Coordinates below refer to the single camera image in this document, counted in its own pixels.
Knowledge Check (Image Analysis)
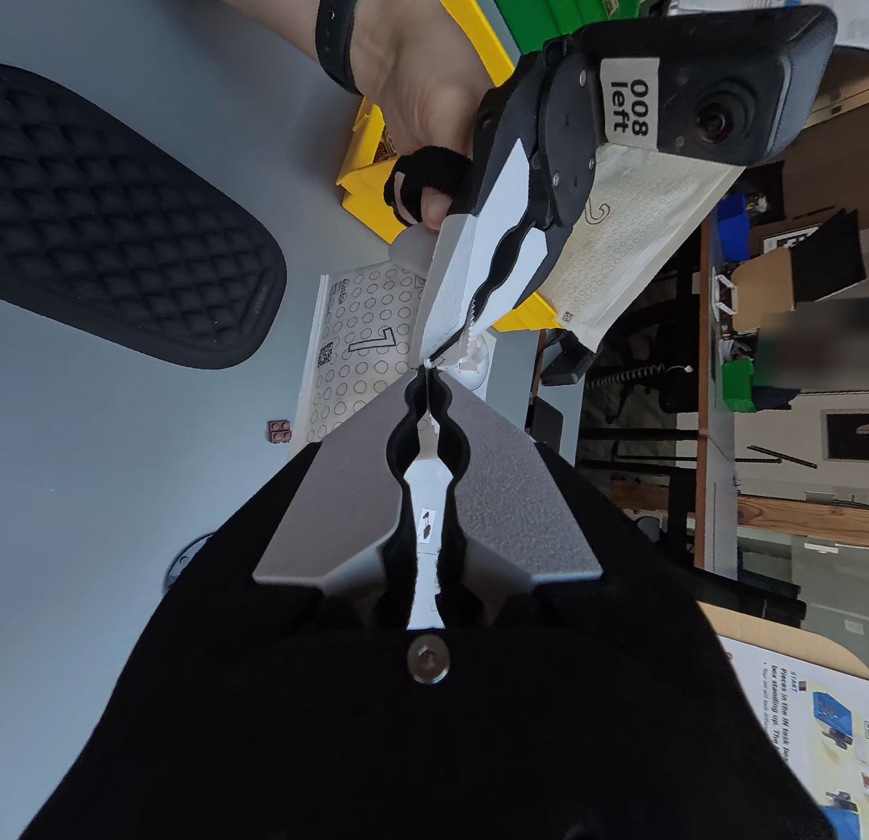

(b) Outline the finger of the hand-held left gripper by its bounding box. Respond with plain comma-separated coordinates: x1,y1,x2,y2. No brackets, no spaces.
417,137,537,365
448,232,568,352

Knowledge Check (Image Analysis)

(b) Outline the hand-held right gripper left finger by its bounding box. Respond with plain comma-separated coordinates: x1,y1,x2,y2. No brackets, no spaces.
253,368,427,627

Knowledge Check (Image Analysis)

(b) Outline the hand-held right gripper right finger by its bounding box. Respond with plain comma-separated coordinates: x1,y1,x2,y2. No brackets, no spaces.
428,371,605,624

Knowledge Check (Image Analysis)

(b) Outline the yellow plastic bin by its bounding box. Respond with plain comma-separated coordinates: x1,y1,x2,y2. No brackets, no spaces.
337,0,564,335

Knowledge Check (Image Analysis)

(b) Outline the small white paper bag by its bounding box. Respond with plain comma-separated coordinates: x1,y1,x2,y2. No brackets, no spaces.
291,259,500,461

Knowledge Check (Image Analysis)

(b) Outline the grey desk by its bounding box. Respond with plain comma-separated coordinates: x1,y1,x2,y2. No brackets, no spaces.
0,0,544,840

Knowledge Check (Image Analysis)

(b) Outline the plywood task board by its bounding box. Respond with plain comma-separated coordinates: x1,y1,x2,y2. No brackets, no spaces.
699,602,869,678

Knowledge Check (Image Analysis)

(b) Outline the printed task sheet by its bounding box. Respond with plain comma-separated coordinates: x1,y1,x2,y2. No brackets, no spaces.
720,633,869,840

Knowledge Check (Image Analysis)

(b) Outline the person's left hand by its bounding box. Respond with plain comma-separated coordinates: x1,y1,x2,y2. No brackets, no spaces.
353,0,494,233

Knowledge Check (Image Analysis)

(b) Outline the white instruction booklet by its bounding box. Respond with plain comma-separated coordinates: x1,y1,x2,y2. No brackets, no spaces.
406,334,500,629

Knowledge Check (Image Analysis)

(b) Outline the black power adapter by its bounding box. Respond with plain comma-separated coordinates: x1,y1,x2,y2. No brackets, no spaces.
540,341,598,387

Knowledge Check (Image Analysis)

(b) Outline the large white paper bag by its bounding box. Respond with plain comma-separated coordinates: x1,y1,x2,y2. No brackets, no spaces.
543,144,744,352

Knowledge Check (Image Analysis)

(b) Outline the blue plastic bin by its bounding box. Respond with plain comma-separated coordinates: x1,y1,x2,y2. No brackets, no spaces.
716,191,751,257

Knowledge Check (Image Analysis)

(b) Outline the long grey table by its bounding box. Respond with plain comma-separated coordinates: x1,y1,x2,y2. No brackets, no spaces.
692,208,741,576

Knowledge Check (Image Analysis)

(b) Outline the black wristband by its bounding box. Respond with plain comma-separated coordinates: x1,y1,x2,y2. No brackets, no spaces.
314,0,376,97

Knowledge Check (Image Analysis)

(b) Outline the black foam panel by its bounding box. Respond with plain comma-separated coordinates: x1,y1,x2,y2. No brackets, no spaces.
791,208,866,304

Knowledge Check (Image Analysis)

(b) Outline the bare plywood board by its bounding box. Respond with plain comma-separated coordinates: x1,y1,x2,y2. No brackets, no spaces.
730,249,795,335

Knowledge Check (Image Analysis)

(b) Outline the small green plastic bin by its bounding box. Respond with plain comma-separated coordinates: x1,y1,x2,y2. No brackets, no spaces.
721,359,758,413

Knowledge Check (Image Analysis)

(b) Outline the black cushioned wrist pad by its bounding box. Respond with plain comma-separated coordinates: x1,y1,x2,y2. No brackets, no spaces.
0,64,287,371

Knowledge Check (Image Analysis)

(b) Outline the black coiled cable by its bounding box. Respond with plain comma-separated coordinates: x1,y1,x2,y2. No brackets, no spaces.
587,363,693,387

